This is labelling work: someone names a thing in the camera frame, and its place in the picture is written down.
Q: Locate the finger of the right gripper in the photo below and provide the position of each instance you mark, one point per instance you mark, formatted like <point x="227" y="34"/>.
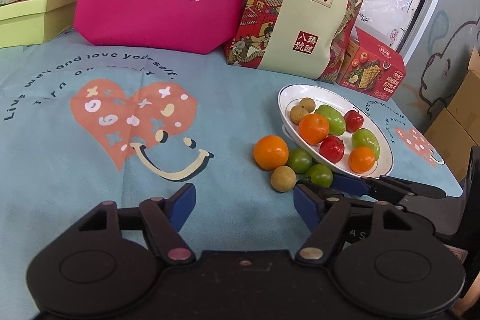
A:
<point x="351" y="185"/>

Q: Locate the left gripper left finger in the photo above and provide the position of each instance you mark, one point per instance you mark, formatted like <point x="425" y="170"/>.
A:
<point x="163" y="219"/>

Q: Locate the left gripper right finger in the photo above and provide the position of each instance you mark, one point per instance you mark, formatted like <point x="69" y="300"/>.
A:
<point x="326" y="220"/>

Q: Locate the orange tangerine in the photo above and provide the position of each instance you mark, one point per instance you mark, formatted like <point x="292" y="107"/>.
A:
<point x="361" y="159"/>
<point x="313" y="129"/>
<point x="270" y="152"/>

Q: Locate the brown longan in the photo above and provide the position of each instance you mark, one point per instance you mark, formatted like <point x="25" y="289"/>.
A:
<point x="283" y="179"/>
<point x="308" y="104"/>
<point x="297" y="113"/>

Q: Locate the green round fruit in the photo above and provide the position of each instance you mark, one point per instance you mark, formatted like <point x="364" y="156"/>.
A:
<point x="299" y="161"/>
<point x="319" y="175"/>

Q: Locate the large green mango fruit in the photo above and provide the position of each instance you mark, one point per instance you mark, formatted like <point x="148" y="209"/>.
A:
<point x="337" y="124"/>

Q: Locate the small red apple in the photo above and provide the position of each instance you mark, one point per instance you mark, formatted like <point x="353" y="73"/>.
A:
<point x="353" y="120"/>

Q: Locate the brown longan front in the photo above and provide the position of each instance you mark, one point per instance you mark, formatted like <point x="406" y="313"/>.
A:
<point x="297" y="113"/>

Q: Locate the green round fruit front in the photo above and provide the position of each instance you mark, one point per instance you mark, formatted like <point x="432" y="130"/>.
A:
<point x="319" y="175"/>

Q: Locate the green mango in plate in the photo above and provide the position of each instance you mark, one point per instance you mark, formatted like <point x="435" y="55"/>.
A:
<point x="365" y="138"/>

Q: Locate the orange tangerine in plate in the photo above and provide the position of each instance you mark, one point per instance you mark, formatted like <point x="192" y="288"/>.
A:
<point x="313" y="129"/>

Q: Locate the brown cardboard boxes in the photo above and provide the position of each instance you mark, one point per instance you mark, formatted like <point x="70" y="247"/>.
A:
<point x="456" y="129"/>

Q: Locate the white oval plate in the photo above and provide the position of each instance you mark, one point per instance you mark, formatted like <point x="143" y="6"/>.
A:
<point x="291" y="95"/>

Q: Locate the red cracker box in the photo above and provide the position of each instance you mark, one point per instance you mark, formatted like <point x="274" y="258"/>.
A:
<point x="371" y="67"/>

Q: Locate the blue printed tablecloth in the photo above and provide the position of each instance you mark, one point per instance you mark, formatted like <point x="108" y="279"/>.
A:
<point x="89" y="133"/>

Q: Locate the red patterned gift bag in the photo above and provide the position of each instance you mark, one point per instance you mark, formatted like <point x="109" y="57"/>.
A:
<point x="306" y="38"/>

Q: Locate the floral white plastic bag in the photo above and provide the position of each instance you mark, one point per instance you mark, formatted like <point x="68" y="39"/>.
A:
<point x="384" y="19"/>

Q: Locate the light green box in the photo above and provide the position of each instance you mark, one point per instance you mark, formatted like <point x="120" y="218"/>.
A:
<point x="33" y="22"/>

